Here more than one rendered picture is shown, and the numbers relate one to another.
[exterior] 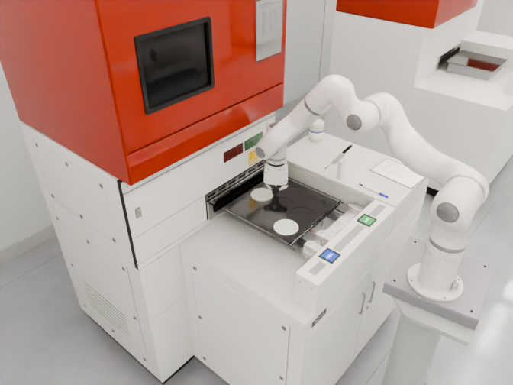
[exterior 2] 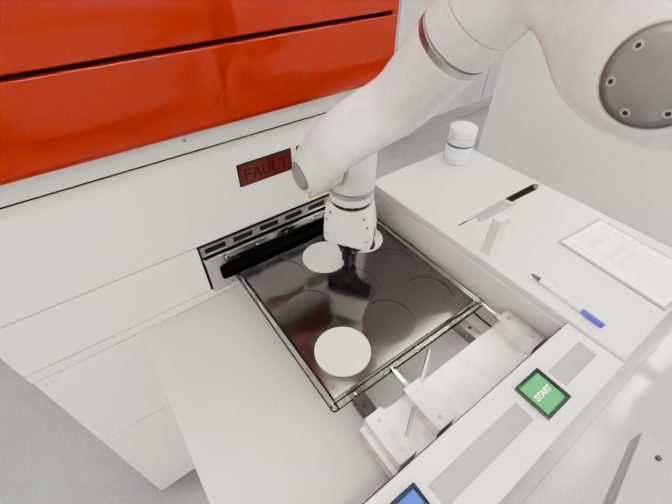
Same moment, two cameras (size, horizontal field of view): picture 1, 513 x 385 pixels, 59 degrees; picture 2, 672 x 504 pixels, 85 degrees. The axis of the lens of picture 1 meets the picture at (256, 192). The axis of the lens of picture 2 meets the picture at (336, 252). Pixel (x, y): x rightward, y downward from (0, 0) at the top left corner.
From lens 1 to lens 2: 1.21 m
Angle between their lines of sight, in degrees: 14
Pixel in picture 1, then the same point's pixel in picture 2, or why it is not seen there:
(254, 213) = (291, 299)
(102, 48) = not seen: outside the picture
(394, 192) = (619, 314)
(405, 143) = not seen: outside the picture
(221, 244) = (215, 351)
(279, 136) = (338, 137)
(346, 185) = (502, 271)
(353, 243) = (495, 478)
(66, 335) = not seen: hidden behind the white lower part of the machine
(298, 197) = (392, 275)
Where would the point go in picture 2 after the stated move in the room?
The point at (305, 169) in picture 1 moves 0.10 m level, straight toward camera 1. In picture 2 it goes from (421, 218) to (411, 246)
